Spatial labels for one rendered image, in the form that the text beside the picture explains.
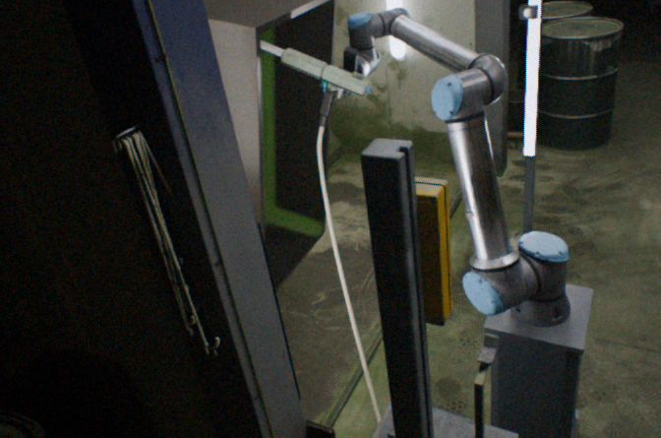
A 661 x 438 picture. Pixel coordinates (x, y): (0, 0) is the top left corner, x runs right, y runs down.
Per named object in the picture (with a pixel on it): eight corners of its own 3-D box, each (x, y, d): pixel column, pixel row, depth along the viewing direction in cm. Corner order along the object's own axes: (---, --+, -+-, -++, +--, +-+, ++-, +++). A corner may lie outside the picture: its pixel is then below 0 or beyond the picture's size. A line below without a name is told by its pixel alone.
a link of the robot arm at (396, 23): (529, 65, 156) (398, -1, 204) (495, 77, 152) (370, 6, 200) (522, 101, 163) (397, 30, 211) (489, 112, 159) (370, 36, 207)
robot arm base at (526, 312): (573, 295, 188) (575, 273, 183) (566, 333, 174) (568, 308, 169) (516, 284, 197) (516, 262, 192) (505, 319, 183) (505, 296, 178)
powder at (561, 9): (598, 4, 453) (598, 2, 452) (579, 20, 417) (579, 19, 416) (532, 5, 484) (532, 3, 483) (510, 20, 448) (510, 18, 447)
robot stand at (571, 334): (579, 413, 220) (593, 288, 190) (569, 479, 197) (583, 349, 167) (502, 391, 234) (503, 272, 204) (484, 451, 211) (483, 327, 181)
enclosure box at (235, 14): (196, 281, 245) (164, 9, 179) (266, 212, 291) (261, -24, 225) (263, 307, 233) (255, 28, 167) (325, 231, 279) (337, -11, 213)
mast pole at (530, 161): (521, 246, 321) (532, -56, 243) (523, 242, 324) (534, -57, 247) (530, 248, 318) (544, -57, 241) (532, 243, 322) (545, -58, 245)
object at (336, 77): (356, 136, 187) (373, 76, 173) (350, 142, 183) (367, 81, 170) (237, 84, 198) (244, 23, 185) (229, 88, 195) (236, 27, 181)
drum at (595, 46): (528, 126, 466) (532, 21, 424) (603, 123, 451) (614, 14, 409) (535, 156, 417) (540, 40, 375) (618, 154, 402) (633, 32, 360)
